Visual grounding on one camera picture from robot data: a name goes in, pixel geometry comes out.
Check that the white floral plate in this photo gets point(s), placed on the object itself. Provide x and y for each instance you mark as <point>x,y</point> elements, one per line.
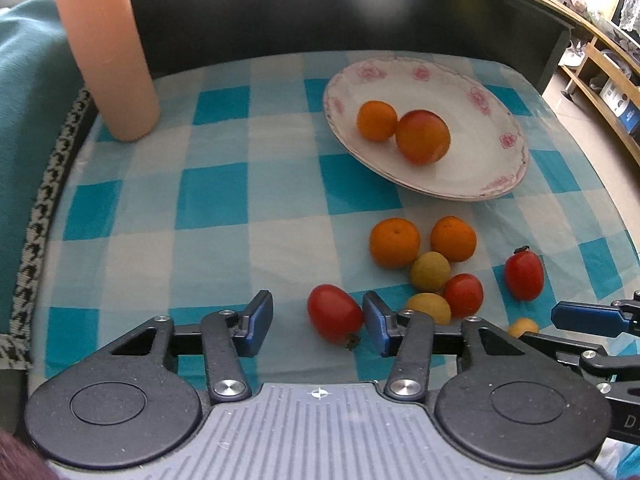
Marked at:
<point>440,90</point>

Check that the red-orange round fruit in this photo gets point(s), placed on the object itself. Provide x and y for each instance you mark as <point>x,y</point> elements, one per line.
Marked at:
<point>422,136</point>

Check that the blue white checkered tablecloth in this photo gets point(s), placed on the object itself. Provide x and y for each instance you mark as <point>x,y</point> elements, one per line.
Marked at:
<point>200,200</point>

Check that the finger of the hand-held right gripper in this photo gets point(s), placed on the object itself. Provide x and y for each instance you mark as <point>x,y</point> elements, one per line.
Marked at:
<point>585,317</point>
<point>560,347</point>

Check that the wooden shelf unit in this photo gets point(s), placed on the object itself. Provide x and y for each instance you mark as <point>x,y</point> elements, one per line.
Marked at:
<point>605,55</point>

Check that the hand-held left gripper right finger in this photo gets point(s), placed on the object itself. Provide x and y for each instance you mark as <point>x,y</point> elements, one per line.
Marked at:
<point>375,325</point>

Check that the yellow-green round fruit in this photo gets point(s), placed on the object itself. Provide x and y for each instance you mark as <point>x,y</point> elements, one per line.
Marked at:
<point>430,271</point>
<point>431,306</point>

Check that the small yellow fruit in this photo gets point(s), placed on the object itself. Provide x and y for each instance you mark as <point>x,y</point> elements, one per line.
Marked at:
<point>523,327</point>

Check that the peach cylinder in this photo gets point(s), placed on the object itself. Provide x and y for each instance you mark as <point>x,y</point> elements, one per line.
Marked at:
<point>105,45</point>

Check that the black white houndstooth cloth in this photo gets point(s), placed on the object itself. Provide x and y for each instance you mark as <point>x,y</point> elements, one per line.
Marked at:
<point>47,195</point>

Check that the white blue box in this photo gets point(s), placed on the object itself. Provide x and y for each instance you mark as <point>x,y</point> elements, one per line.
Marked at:
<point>622,102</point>

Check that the dark red cloth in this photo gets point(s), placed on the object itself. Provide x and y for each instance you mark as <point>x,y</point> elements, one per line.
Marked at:
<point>20,460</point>

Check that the small orange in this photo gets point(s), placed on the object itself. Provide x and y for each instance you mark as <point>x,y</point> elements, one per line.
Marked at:
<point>394,242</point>
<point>452,238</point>
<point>376,120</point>

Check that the black coffee table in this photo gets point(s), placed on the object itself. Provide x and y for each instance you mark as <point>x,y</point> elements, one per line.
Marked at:
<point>300,5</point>

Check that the white lace curtain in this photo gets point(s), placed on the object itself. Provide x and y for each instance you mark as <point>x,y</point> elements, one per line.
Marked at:
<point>629,5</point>

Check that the red cherry tomato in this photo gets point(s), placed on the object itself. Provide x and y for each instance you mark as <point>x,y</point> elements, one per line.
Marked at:
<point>523,275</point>
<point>334,312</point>
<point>462,295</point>

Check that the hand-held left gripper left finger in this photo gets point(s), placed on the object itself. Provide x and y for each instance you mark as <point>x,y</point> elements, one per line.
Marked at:
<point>257,320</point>

